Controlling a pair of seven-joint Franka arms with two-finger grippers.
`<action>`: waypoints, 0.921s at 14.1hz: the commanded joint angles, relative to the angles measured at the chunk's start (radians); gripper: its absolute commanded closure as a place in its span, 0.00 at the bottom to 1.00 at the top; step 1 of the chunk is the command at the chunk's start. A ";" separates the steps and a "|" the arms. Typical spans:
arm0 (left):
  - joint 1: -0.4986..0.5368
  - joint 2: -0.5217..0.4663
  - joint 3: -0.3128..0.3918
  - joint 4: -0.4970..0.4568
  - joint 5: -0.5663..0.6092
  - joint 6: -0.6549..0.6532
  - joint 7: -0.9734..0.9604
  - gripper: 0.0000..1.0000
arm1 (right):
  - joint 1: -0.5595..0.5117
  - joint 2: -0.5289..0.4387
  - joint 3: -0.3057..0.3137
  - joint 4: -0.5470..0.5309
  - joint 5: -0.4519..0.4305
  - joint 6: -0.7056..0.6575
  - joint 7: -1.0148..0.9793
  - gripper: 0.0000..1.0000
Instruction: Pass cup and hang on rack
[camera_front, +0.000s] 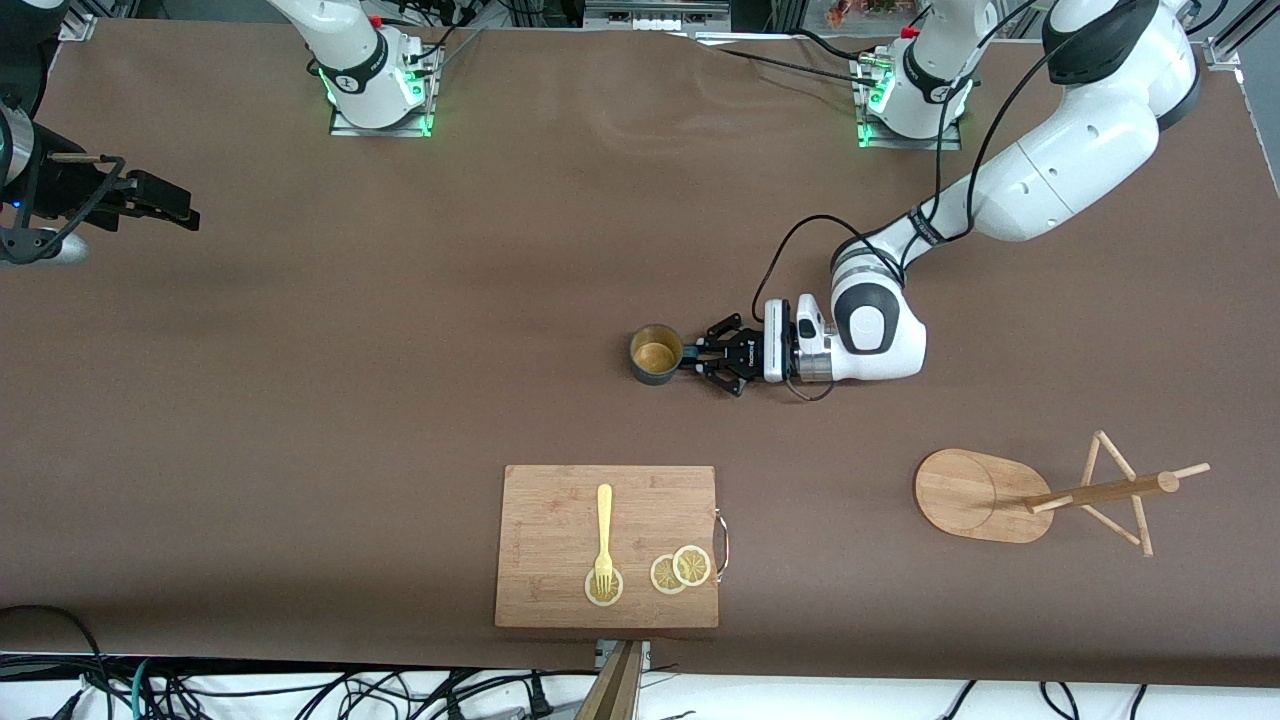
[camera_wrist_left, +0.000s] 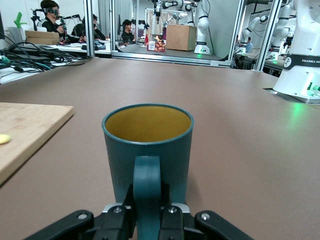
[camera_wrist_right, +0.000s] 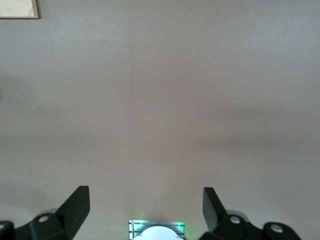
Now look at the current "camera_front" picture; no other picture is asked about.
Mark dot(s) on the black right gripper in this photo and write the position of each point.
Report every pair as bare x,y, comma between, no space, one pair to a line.
68,187

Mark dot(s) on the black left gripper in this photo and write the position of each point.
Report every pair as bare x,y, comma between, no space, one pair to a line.
745,353

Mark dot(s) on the dark teal mug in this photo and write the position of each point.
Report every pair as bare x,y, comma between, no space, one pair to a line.
655,355

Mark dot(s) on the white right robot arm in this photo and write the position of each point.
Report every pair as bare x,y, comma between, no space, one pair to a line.
350,50

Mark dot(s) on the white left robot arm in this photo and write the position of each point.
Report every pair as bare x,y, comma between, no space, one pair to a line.
1060,160

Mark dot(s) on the wooden mug rack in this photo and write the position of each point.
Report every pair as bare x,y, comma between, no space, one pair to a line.
965,495

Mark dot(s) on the yellow plastic fork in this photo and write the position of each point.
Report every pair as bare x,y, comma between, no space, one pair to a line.
604,520

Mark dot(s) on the overlapping lemon slice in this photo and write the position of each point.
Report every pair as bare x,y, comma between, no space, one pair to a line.
691,565

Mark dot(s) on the partly covered lemon slice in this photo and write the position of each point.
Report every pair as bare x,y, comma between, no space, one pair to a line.
662,576

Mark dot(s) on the bamboo cutting board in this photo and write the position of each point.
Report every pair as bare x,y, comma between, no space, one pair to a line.
550,540

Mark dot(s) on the lemon slice under fork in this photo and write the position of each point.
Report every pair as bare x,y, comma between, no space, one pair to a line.
590,592

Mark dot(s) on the brown table cover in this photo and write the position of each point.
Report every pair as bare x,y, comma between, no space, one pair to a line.
300,450

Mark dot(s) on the grey power strip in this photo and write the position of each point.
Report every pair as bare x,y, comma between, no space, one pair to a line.
650,18

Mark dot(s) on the black power plug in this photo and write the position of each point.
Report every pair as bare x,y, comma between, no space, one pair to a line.
540,700

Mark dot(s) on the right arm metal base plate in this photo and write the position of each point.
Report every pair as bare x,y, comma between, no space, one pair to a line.
345,128

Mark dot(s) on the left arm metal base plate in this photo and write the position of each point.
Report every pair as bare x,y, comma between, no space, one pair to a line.
945,143

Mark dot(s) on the metal table edge bracket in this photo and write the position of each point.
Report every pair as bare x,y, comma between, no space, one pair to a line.
603,652

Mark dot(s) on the wooden post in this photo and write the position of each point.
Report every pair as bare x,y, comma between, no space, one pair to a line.
615,690

